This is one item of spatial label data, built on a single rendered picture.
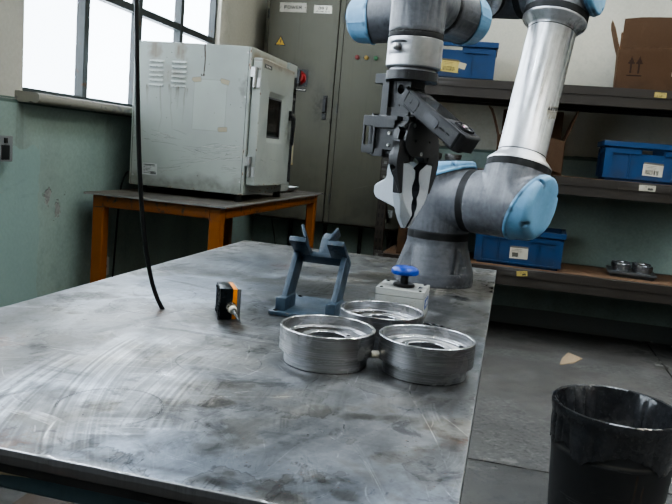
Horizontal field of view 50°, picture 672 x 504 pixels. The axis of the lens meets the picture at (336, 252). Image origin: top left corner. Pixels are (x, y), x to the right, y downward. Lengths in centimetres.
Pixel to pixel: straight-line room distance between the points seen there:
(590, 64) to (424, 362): 423
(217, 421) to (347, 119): 415
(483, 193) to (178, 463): 86
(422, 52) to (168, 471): 65
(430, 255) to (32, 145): 193
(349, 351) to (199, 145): 246
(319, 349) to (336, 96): 405
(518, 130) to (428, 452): 82
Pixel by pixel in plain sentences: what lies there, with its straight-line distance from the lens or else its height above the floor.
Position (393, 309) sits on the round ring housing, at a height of 83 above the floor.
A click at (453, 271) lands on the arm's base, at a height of 83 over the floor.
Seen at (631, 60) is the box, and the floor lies 166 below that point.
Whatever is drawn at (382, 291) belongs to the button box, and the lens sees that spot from 103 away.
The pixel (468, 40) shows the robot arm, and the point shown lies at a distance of 112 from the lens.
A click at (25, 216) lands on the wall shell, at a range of 294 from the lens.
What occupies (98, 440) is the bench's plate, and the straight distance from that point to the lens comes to 59.
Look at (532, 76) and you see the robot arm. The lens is 135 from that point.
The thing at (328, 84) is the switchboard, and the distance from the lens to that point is 475.
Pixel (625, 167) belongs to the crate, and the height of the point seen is 108.
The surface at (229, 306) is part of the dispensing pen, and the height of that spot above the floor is 82.
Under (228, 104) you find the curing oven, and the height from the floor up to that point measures 119.
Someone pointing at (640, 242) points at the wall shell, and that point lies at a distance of 490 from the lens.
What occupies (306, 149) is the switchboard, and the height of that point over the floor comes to 102.
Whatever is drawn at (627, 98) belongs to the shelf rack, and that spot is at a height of 145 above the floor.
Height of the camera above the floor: 103
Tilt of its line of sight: 8 degrees down
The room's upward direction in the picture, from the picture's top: 5 degrees clockwise
